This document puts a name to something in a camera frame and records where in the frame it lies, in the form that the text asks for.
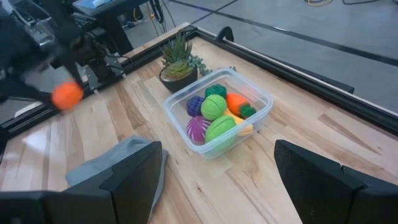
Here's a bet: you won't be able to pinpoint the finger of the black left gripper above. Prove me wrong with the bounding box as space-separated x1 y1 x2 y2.
60 45 85 90
29 92 60 111

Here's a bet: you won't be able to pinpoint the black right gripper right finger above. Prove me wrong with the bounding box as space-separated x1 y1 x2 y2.
274 139 398 224

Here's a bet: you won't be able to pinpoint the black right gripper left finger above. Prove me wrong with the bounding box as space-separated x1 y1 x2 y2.
0 141 164 224

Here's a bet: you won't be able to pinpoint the orange toy pumpkin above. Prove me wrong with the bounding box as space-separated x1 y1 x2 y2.
50 81 85 111

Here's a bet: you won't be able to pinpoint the purple toy onion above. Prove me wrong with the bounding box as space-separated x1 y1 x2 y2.
185 115 213 145

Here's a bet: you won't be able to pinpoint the yellow toy banana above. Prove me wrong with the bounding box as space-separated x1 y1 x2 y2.
222 108 254 138

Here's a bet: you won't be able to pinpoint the purple toy grapes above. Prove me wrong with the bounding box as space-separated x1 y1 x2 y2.
185 95 206 118

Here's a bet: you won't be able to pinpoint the oval green toy vegetable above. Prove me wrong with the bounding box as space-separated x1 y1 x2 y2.
205 115 238 153

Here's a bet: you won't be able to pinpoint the orange toy carrot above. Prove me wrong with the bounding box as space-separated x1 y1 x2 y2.
225 92 257 119

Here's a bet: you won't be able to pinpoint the green toy lime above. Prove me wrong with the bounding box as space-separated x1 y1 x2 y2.
200 94 228 121

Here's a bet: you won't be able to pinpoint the dark green toy broccoli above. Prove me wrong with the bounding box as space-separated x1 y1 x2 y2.
204 83 228 99

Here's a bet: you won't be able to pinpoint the clear plastic tupperware container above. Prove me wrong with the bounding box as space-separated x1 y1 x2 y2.
163 68 274 160

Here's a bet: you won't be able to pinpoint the grey cloth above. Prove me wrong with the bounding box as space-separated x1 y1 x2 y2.
65 135 169 220

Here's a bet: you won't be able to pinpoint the blue desk mat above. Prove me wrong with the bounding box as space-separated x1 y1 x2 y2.
74 0 114 10

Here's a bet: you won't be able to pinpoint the grey desk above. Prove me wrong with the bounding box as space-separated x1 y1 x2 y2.
72 0 164 57

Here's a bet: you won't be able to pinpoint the potted succulent plant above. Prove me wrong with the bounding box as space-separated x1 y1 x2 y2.
159 32 237 94

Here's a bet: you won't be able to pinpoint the black aluminium table frame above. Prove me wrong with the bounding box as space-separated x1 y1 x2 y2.
0 22 398 141

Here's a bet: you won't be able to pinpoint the black curved frame handle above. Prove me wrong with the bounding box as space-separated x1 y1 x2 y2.
214 26 235 43

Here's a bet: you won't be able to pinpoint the yellow floor cable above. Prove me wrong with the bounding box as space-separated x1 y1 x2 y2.
306 0 335 7

